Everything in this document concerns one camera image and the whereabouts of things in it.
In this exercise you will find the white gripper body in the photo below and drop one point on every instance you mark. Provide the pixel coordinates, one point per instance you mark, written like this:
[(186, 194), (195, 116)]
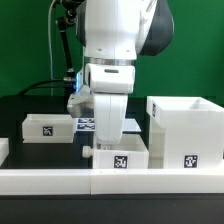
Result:
[(110, 87)]

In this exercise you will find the white front drawer box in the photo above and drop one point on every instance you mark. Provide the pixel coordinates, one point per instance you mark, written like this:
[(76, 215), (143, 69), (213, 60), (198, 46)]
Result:
[(130, 153)]

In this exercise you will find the white drawer box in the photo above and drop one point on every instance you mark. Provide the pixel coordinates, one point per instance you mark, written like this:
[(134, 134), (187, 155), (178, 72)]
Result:
[(48, 128), (130, 153)]

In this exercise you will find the white drawer cabinet frame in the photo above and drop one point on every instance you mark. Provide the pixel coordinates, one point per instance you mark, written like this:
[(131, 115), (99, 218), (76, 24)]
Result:
[(185, 133)]

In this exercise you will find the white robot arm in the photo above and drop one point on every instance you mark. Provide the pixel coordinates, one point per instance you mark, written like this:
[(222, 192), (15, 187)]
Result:
[(114, 33)]

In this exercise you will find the printed marker sheet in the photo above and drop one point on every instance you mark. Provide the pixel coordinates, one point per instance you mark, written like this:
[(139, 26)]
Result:
[(88, 125)]

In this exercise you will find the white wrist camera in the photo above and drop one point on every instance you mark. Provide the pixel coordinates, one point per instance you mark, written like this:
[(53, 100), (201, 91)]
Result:
[(81, 104)]

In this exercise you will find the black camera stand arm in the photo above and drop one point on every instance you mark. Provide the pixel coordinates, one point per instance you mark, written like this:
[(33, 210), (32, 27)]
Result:
[(64, 23)]

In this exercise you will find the white front barrier wall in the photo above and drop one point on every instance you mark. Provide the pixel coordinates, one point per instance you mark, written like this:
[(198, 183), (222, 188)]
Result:
[(100, 182)]

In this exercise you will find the white barrier wall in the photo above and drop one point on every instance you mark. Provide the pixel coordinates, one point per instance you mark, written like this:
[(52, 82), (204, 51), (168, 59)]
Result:
[(4, 149), (100, 182)]

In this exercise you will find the white left barrier wall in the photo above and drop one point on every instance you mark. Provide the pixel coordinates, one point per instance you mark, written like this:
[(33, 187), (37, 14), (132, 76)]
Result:
[(4, 149)]

